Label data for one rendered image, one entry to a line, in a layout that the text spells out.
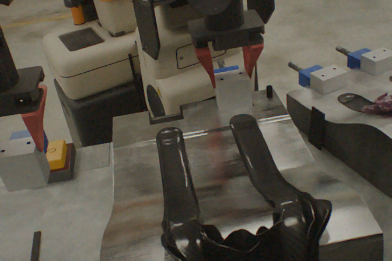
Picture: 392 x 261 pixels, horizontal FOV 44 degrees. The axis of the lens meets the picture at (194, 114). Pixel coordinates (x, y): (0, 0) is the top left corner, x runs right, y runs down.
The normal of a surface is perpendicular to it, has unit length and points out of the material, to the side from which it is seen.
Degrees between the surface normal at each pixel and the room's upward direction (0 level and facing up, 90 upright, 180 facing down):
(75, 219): 0
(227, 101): 91
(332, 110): 0
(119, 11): 92
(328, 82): 90
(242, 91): 91
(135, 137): 0
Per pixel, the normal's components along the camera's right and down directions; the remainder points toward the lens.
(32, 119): 0.15, 0.79
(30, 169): 0.11, 0.54
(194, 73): -0.07, -0.78
